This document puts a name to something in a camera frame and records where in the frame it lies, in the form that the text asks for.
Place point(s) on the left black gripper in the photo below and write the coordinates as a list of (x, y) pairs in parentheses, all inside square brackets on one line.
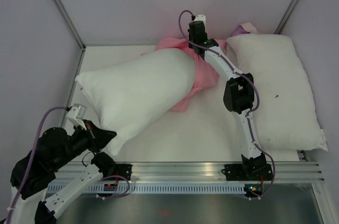
[(98, 137)]

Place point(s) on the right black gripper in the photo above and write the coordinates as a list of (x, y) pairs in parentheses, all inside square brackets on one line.
[(190, 45)]

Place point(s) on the pink pillowcase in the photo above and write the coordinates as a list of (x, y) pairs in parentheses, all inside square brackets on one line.
[(204, 75)]

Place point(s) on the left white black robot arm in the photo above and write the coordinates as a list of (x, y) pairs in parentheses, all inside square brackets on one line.
[(30, 179)]

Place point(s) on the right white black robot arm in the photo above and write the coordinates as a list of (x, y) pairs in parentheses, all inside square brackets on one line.
[(239, 95)]

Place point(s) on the pink purple cloth behind pillow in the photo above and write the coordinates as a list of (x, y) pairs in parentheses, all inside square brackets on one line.
[(245, 28)]

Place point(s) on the large white bare pillow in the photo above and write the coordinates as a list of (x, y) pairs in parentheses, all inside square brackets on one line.
[(286, 118)]

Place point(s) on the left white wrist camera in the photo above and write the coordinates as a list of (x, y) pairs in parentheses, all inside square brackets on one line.
[(75, 115)]

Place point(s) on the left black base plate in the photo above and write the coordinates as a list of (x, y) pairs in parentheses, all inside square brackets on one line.
[(124, 170)]

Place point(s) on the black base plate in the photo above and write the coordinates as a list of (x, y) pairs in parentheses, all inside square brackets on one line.
[(235, 172), (124, 170)]

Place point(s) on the white slotted cable duct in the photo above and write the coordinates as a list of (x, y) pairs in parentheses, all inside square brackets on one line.
[(162, 188)]

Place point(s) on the right aluminium corner post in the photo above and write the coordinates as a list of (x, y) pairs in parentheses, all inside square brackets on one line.
[(292, 0)]

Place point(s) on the aluminium corner post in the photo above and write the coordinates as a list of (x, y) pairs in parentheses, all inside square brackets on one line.
[(66, 18), (292, 0)]

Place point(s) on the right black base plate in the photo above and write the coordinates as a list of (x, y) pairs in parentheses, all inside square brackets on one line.
[(235, 172)]

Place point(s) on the left aluminium corner post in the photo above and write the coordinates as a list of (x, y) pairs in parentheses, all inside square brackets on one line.
[(66, 18)]

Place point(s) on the aluminium mounting rail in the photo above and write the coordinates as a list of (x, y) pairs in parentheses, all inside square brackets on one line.
[(210, 172)]

